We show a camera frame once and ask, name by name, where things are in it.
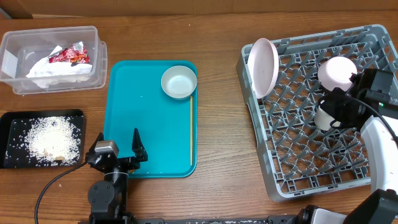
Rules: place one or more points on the rice food scraps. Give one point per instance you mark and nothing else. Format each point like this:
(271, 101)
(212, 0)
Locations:
(44, 142)

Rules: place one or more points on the large white plate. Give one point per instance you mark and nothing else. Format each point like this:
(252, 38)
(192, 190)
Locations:
(263, 65)

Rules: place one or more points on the clear plastic bin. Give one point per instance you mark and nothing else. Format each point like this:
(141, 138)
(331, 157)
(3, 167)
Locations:
(22, 49)

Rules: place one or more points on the wooden chopstick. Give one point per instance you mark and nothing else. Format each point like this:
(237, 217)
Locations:
(191, 130)

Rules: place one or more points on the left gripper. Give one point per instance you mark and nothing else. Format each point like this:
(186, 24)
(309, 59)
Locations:
(137, 147)

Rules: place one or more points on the red snack wrapper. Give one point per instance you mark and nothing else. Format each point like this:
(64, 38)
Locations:
(74, 54)

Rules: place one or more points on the teal serving tray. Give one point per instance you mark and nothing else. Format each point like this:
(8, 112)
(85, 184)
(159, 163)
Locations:
(136, 100)

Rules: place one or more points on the white napkin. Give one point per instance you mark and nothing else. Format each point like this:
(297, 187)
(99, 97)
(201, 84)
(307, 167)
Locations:
(49, 72)

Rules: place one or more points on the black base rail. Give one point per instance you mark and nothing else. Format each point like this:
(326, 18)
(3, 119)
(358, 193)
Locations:
(273, 219)

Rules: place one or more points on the grey bowl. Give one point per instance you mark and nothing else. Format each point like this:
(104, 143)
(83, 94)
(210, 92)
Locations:
(179, 82)

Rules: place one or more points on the small white plate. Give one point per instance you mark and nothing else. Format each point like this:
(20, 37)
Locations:
(336, 72)

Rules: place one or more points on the black plastic tray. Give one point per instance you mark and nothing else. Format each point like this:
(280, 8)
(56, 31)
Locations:
(9, 124)

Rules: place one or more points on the grey dishwasher rack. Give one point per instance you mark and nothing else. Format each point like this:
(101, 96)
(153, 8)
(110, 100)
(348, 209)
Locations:
(296, 158)

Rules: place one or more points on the white paper cup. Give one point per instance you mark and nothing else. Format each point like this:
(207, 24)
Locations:
(324, 121)

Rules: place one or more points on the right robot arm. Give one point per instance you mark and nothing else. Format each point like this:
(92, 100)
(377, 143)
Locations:
(379, 134)

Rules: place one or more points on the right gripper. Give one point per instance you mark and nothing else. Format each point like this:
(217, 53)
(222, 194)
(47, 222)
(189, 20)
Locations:
(328, 107)

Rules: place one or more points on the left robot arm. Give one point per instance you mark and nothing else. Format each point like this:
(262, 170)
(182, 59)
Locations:
(108, 197)

